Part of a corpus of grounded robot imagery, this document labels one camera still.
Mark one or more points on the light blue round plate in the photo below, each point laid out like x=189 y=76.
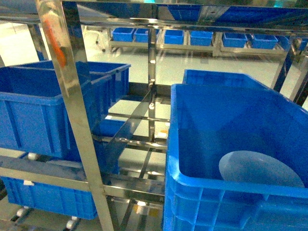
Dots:
x=254 y=167

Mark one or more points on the blue crate left bottom layer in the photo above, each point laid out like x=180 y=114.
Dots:
x=56 y=199

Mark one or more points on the blue crate layer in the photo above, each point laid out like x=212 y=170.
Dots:
x=33 y=115
x=56 y=199

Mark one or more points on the steel flow rack shelf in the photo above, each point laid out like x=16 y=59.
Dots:
x=61 y=25

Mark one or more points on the blue crate holding plate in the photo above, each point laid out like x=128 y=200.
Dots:
x=207 y=122

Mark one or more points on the blue crate behind right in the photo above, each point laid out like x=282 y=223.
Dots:
x=213 y=78

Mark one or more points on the blue crate behind left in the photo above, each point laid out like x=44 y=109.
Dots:
x=118 y=71

